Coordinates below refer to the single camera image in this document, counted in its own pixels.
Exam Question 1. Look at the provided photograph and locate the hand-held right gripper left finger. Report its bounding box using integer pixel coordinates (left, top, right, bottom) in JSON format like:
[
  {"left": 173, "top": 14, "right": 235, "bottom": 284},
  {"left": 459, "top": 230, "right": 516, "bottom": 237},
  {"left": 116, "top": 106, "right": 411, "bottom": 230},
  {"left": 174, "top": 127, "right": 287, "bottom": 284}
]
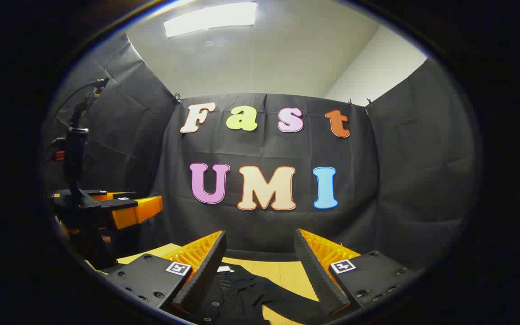
[{"left": 106, "top": 230, "right": 228, "bottom": 316}]

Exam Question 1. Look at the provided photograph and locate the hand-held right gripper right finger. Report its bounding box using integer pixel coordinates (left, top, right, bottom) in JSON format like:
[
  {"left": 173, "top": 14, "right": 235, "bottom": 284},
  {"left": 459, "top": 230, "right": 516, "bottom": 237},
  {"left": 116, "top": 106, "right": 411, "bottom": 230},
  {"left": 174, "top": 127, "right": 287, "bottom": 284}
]
[{"left": 294, "top": 228, "right": 424, "bottom": 317}]

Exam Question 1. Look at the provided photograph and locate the black button shirt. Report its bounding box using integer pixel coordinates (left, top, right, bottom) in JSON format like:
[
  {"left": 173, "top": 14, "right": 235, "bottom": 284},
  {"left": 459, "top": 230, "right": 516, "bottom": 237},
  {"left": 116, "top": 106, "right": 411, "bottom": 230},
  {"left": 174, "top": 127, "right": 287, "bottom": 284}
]
[{"left": 197, "top": 264, "right": 333, "bottom": 325}]

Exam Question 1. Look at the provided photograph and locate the black backdrop cloth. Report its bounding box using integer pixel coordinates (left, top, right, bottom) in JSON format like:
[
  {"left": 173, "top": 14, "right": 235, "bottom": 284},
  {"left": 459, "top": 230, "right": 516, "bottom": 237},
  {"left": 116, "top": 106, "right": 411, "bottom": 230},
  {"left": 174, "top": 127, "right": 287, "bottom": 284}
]
[{"left": 41, "top": 32, "right": 482, "bottom": 271}]

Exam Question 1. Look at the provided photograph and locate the ceiling light panel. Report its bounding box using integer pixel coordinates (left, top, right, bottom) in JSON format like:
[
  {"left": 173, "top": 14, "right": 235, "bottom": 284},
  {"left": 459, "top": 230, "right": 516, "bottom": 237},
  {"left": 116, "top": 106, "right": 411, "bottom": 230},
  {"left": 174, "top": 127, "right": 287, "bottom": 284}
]
[{"left": 164, "top": 1, "right": 257, "bottom": 38}]

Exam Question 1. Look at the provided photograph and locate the black cable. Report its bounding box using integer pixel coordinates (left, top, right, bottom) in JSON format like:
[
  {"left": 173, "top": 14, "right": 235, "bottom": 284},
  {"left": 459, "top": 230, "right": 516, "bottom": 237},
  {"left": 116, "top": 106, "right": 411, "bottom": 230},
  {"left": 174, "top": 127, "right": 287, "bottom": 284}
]
[{"left": 55, "top": 80, "right": 102, "bottom": 119}]

